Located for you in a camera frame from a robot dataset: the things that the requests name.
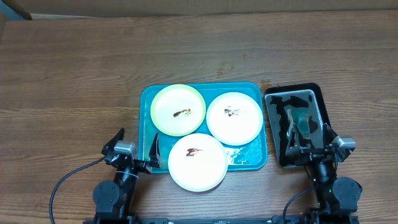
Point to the yellow-green plate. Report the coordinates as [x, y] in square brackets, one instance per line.
[178, 110]

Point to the teal plastic tray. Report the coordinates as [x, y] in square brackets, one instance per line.
[251, 156]

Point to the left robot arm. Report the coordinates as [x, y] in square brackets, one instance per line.
[113, 197]

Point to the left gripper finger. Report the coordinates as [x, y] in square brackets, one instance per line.
[109, 146]
[154, 153]

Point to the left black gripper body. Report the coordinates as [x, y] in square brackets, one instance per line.
[141, 165]

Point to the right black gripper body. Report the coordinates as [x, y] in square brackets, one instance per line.
[310, 156]

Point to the white plate front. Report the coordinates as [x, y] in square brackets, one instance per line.
[198, 162]

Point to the white plate right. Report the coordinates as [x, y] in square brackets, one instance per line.
[234, 118]

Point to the white plate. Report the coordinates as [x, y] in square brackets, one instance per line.
[234, 118]
[198, 162]

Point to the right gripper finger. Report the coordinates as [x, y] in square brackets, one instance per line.
[293, 147]
[329, 136]

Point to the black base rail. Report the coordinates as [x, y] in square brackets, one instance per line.
[278, 219]

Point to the yellow green sponge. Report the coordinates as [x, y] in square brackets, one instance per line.
[300, 117]

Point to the black water tray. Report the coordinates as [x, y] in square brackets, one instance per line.
[281, 98]

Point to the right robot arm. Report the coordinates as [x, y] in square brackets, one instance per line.
[337, 197]

